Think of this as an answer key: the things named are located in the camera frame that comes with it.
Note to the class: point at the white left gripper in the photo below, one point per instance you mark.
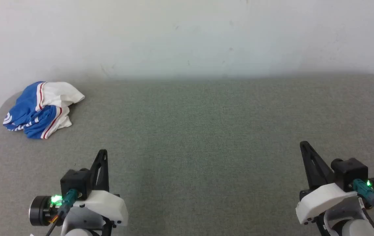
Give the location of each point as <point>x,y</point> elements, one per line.
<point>108,205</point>

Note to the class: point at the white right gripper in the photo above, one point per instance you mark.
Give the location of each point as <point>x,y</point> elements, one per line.
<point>324,200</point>

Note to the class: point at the blue white basketball jersey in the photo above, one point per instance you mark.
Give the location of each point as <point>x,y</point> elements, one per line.
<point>42,111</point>

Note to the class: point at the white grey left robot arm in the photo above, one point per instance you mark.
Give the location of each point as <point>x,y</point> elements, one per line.
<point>82,219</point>

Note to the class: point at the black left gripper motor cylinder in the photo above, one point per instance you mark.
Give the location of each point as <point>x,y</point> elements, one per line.
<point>37,211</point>

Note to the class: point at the grey fabric sofa cushion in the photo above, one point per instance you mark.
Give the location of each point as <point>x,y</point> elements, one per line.
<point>190,131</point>

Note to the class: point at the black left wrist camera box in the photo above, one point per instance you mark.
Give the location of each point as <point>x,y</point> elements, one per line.
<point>75,182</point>

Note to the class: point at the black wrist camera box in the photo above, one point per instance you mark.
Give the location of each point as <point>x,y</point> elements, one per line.
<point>350,170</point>
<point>75,182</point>

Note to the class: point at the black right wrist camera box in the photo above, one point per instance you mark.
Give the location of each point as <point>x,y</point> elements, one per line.
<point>350,170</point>

